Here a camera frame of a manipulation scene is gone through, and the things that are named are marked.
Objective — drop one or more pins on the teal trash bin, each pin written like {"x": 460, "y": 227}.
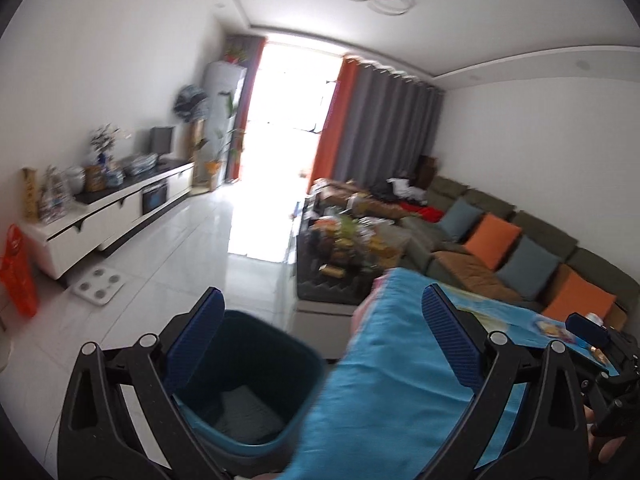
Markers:
{"x": 250, "y": 393}

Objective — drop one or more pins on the white standing air conditioner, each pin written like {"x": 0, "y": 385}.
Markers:
{"x": 223, "y": 82}

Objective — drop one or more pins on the person's right hand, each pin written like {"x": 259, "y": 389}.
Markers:
{"x": 622, "y": 450}

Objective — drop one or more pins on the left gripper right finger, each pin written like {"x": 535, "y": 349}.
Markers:
{"x": 525, "y": 419}

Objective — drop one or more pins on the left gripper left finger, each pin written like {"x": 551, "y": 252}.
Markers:
{"x": 96, "y": 437}

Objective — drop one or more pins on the orange plastic bag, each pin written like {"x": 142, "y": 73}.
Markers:
{"x": 16, "y": 273}

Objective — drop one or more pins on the orange and grey curtain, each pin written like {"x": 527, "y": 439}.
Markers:
{"x": 379, "y": 123}

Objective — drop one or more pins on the white TV cabinet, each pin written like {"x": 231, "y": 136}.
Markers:
{"x": 103, "y": 221}

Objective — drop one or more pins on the teal cushion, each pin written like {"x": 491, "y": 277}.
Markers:
{"x": 459, "y": 219}
{"x": 529, "y": 268}

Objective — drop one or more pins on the blue paper cup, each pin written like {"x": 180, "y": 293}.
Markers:
{"x": 595, "y": 318}

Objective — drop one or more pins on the teal cushion right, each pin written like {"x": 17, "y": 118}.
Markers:
{"x": 529, "y": 268}

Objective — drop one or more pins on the small black monitor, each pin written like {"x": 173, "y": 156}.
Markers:
{"x": 161, "y": 140}

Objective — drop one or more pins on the white bathroom scale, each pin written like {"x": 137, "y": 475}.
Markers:
{"x": 99, "y": 285}

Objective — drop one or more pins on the clear cookie packet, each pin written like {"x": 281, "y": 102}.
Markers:
{"x": 551, "y": 330}

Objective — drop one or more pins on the cluttered coffee table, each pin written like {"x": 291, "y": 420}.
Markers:
{"x": 338, "y": 256}

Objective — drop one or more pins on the orange cushion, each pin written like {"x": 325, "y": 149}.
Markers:
{"x": 491, "y": 240}
{"x": 576, "y": 295}

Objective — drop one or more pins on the blue floral tablecloth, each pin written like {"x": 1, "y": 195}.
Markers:
{"x": 391, "y": 402}

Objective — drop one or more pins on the tall potted plant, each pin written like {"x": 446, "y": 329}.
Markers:
{"x": 218, "y": 137}

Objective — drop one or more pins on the green sectional sofa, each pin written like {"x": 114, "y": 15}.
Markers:
{"x": 433, "y": 253}

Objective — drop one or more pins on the orange cushion far right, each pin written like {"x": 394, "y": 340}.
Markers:
{"x": 576, "y": 295}

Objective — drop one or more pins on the teal cushion left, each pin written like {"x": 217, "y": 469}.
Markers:
{"x": 459, "y": 219}

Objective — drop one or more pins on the orange cushion left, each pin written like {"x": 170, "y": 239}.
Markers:
{"x": 491, "y": 240}

